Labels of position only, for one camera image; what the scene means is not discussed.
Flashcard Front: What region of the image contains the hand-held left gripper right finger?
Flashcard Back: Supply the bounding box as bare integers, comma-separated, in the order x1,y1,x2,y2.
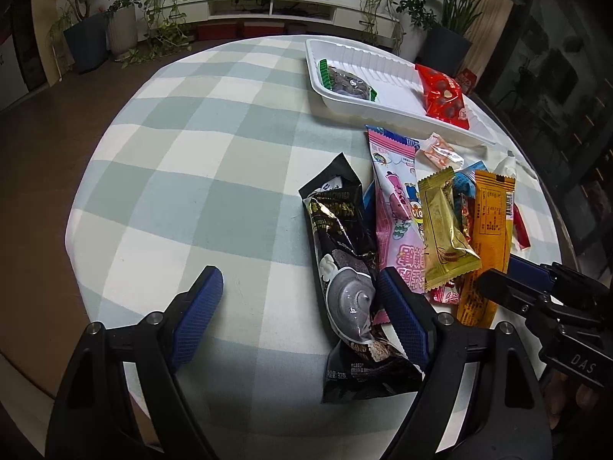
376,267,556,460

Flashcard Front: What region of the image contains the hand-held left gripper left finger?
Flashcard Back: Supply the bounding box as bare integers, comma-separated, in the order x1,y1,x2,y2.
45,265,225,460

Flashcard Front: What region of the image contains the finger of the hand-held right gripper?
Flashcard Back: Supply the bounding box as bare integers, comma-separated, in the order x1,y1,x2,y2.
476,268,549,318
508,254,557,294

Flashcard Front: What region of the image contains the thin red stick packet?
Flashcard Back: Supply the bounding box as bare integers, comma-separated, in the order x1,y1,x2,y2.
510,201,532,250

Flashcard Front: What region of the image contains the orange snack packet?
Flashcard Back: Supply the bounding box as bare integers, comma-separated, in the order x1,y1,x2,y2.
456,170,517,329

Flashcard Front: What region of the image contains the gold snack packet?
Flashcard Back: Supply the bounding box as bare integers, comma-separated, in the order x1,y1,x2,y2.
418,166,482,292

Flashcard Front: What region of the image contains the black sesame snack packet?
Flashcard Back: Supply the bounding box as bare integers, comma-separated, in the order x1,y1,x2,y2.
298,152,425,404

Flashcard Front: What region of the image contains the white snack packet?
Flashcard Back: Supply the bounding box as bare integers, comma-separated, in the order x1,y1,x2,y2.
488,151,518,178

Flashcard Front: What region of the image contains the light blue snack packet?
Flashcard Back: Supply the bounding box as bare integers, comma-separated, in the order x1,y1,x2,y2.
452,162,489,197

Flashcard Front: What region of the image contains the pink cartoon snack packet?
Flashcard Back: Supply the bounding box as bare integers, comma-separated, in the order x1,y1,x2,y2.
365,125,434,327

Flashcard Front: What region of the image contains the small orange white candy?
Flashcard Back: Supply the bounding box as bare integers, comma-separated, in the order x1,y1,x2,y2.
416,133,465,169

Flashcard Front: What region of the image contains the white plastic tray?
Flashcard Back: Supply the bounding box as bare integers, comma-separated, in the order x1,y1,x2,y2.
305,38,497,147

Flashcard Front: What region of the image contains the person's right hand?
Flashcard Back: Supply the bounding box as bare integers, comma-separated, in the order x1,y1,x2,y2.
541,369,609,437

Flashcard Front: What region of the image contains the red dotted snack packet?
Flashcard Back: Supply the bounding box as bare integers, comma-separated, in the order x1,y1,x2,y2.
414,63,472,130

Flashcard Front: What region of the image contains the red paper bag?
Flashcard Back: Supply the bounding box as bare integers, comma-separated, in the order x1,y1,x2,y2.
455,69,477,97

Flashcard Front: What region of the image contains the dark snack packet green edge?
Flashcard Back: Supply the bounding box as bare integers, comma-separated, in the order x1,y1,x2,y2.
317,59,379,103

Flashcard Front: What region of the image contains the dark grey plant pot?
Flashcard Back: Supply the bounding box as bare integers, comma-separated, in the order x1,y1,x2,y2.
419,24,472,75

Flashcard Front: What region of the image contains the tan curtain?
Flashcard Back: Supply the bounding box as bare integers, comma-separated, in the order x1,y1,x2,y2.
467,0,534,87

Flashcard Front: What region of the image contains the red storage box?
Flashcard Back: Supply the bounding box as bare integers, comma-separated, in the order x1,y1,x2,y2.
196,23,238,41
243,21,284,38

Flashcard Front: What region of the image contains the white ribbed plant pot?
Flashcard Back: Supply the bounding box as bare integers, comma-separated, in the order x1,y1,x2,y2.
105,7,139,56

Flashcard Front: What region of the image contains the dark blue plant pot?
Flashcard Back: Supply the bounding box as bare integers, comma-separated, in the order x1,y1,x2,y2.
64,12,110,75

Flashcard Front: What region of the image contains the white tv cabinet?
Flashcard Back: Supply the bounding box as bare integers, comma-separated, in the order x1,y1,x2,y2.
179,0,400,41

